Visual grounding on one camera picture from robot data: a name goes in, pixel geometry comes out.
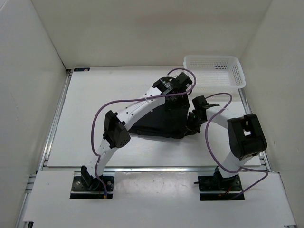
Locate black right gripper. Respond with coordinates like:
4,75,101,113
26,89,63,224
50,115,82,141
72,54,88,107
182,112,206,136

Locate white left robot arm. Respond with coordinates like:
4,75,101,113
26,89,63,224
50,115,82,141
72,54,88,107
81,68,197,190

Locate white front cover board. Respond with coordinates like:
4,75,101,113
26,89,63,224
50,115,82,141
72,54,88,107
23,171,296,228

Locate black corner bracket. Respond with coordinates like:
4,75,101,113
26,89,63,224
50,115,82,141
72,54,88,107
74,67,90,72

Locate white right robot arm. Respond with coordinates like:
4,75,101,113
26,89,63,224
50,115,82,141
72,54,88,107
186,96,267,190

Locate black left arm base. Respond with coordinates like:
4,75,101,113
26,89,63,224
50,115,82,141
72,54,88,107
70,175,114,200

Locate white perforated plastic basket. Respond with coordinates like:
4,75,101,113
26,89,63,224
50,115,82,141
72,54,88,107
183,55,246,94

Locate aluminium front rail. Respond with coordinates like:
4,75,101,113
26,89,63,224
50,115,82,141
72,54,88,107
76,166,271,174

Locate aluminium left side rail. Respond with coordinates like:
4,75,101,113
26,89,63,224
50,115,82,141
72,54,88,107
15,69,73,228

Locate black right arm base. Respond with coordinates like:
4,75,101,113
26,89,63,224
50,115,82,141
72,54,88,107
193,167,245,201

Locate black trousers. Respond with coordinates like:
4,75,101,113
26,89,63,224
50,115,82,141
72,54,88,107
129,95,190,139

